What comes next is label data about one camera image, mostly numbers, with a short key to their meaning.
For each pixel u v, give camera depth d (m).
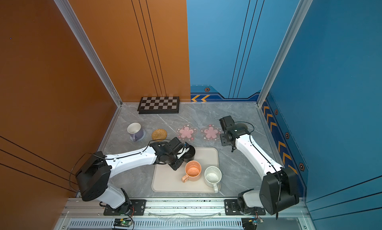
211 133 1.02
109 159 0.47
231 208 0.72
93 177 0.44
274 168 0.43
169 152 0.65
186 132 1.03
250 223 0.71
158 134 1.02
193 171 0.85
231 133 0.58
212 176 0.83
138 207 0.74
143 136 1.00
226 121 0.66
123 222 0.71
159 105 1.15
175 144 0.67
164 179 0.82
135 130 1.00
